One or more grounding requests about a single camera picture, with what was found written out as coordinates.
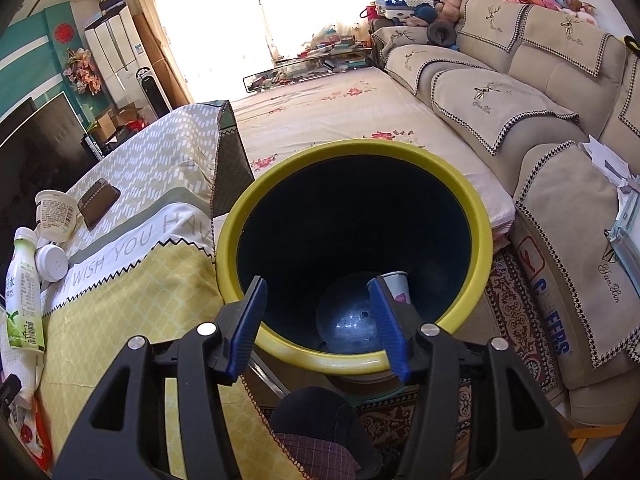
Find green label drink bottle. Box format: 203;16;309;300
6;226;46;354

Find white paper cup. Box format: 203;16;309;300
381;271;411;304

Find white instant noodle bowl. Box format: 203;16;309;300
35;190;79;244

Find yellow-rimmed black trash bin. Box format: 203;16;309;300
216;140;492;376

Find patterned yellow grey tablecloth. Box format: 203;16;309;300
39;101;305;479

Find white round lid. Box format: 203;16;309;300
35;244;68;283

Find brown leather wallet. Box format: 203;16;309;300
78;178;120;231

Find papers on sofa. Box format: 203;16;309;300
582;136;639;193

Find black flat screen television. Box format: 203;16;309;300
0;93;98;273

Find white tower fan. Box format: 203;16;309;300
136;66;172;118

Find beige sectional sofa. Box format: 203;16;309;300
372;0;639;426

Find floral beige floor mattress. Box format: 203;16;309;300
232;68;515;250

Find artificial flower bouquet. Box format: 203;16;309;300
63;48;102;96

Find white tall cabinet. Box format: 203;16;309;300
85;2;152;110

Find low rack of books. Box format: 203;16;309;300
243;36;373;93

